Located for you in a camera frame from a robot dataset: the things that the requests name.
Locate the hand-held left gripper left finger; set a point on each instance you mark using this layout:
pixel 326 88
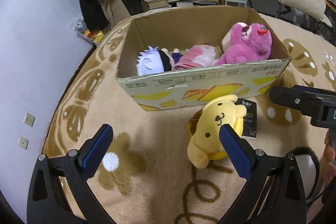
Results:
pixel 95 153

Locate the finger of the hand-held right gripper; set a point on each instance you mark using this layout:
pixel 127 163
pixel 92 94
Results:
pixel 309 89
pixel 291 100

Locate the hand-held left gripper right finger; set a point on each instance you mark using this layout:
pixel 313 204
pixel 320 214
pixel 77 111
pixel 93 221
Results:
pixel 236 155

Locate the yellow dog plush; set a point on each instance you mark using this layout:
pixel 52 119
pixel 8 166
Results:
pixel 210 121

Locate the pink bear plush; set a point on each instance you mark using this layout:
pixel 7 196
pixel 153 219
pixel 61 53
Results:
pixel 244 50

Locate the printed cardboard box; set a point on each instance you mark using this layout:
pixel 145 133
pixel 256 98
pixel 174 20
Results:
pixel 210 79

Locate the pink pig cube plush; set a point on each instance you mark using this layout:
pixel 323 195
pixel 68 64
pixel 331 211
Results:
pixel 226 41

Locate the pink item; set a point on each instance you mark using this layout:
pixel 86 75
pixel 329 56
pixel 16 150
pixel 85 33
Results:
pixel 197 56

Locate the lilac haired plush doll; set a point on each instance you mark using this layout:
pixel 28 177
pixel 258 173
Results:
pixel 149 61

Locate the person's right hand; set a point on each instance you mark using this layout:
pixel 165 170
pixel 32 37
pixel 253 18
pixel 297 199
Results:
pixel 330 158

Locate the black tissue packet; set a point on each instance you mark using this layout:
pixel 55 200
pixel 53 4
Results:
pixel 249 119

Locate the black white fluffy plush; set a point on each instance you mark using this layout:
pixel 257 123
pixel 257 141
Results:
pixel 303 170

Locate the plastic bag of snacks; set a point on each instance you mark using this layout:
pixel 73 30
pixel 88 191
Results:
pixel 88 32

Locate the black hanging trousers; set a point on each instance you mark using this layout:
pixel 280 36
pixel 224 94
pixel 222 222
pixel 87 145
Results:
pixel 92 6

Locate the beige hanging clothes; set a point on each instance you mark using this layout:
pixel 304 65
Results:
pixel 115 3

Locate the stack of books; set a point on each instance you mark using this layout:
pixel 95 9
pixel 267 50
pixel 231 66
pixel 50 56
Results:
pixel 156 1

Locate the wall socket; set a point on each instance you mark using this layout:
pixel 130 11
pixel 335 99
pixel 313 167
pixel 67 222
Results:
pixel 23 143
pixel 29 119

